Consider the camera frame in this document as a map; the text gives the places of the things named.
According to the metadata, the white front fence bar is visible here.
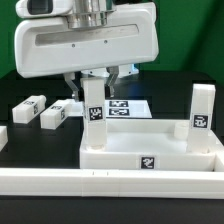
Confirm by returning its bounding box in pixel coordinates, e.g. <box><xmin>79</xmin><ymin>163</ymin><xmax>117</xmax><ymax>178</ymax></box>
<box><xmin>0</xmin><ymin>168</ymin><xmax>224</xmax><ymax>199</ymax></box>

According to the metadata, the tag sheet on table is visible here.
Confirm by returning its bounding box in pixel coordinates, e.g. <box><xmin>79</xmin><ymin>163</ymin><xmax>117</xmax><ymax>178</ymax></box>
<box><xmin>66</xmin><ymin>98</ymin><xmax>153</xmax><ymax>119</ymax></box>

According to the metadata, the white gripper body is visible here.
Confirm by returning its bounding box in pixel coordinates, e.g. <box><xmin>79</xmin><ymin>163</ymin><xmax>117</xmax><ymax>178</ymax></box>
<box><xmin>14</xmin><ymin>0</ymin><xmax>159</xmax><ymax>78</ymax></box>

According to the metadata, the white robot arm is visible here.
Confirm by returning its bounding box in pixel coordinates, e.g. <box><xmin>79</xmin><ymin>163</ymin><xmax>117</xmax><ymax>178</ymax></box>
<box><xmin>14</xmin><ymin>0</ymin><xmax>159</xmax><ymax>100</ymax></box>

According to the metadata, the white left fence piece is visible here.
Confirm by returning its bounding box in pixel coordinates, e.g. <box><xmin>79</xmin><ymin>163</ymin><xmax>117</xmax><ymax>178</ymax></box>
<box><xmin>0</xmin><ymin>126</ymin><xmax>8</xmax><ymax>151</ymax></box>

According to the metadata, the white desk top tray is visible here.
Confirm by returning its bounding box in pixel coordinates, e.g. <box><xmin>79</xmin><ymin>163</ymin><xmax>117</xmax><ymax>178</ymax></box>
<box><xmin>80</xmin><ymin>119</ymin><xmax>224</xmax><ymax>172</ymax></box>

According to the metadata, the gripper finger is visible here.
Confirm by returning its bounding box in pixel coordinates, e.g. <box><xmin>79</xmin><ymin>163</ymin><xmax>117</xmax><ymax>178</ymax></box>
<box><xmin>105</xmin><ymin>66</ymin><xmax>119</xmax><ymax>97</ymax></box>
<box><xmin>63</xmin><ymin>72</ymin><xmax>79</xmax><ymax>101</ymax></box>

